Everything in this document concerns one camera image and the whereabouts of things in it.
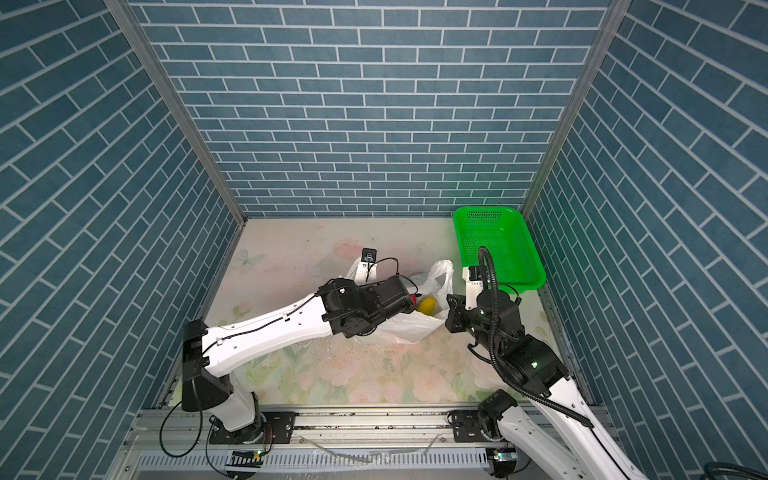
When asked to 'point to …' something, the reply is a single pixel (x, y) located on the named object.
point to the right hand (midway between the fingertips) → (444, 293)
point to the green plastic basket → (505, 232)
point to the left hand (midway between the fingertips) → (370, 291)
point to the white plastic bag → (409, 327)
